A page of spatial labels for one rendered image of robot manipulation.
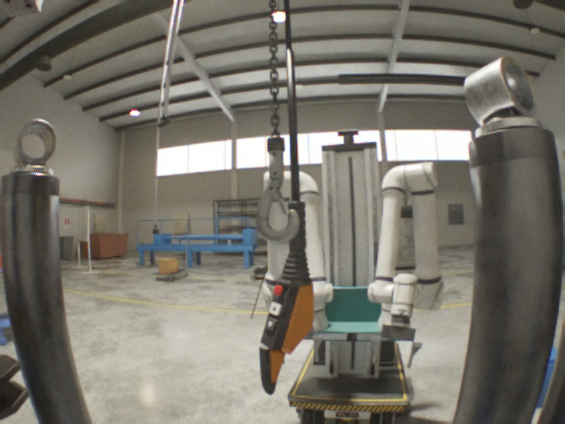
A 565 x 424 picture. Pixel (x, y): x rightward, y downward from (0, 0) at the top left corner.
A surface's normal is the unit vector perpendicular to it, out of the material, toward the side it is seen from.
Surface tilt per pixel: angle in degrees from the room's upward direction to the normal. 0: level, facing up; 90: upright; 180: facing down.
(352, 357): 90
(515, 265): 90
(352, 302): 90
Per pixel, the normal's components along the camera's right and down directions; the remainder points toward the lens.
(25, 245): 0.65, -0.05
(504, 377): -0.70, -0.01
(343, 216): -0.27, -0.04
